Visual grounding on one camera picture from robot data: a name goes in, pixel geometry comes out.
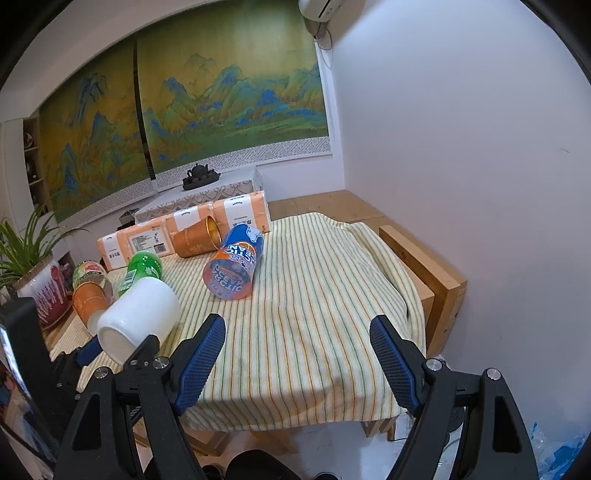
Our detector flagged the green plastic bottle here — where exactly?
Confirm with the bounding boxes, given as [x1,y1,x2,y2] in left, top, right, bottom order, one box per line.
[116,251,162,298]

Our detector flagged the landscape painting right panel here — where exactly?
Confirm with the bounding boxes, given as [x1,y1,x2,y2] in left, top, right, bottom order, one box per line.
[137,1,329,173]

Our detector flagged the wooden wall shelf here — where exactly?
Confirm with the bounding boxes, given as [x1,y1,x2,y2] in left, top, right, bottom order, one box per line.
[23,117,51,214]

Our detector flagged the orange paper cup near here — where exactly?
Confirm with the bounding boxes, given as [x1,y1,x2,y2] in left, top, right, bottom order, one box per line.
[73,282,112,335]

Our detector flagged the black teapot set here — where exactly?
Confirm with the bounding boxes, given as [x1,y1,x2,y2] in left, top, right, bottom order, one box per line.
[182,164,221,191]

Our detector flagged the striped table cloth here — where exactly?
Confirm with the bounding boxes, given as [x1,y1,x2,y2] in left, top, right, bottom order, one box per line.
[48,211,427,432]

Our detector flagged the orange paper cup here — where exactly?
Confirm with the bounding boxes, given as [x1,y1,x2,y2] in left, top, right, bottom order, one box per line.
[73,282,112,335]
[172,216,222,258]

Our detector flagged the landscape painting panel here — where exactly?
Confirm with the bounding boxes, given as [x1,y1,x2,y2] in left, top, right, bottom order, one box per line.
[39,38,151,222]
[137,1,329,173]

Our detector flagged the white air conditioner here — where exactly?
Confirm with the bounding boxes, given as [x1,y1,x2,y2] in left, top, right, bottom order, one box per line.
[298,0,343,23]

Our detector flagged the blue orange bottle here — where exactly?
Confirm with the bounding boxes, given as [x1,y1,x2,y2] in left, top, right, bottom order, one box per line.
[202,224,263,301]

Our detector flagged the landscape painting left panel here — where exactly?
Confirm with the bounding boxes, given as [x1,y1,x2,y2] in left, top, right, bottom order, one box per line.
[39,38,151,222]

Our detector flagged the wooden low table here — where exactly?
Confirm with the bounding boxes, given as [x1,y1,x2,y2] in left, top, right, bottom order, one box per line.
[267,189,469,439]

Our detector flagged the green label tea bottle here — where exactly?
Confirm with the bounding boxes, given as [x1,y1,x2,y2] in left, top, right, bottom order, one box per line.
[72,260,113,297]

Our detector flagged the white red flower pot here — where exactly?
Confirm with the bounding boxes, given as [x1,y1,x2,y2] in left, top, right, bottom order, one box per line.
[13,254,71,331]

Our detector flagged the green spider plant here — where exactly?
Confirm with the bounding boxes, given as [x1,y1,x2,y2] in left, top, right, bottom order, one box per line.
[0,204,87,287]

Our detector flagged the orange paper cup far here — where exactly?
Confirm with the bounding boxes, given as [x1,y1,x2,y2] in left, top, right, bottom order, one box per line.
[172,216,222,258]

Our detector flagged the white cup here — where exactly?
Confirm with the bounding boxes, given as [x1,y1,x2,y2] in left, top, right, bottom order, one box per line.
[97,277,181,365]

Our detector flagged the orange tissue pack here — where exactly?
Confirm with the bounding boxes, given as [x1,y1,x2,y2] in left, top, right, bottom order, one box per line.
[165,203,213,235]
[212,190,271,237]
[97,232,127,271]
[117,219,174,262]

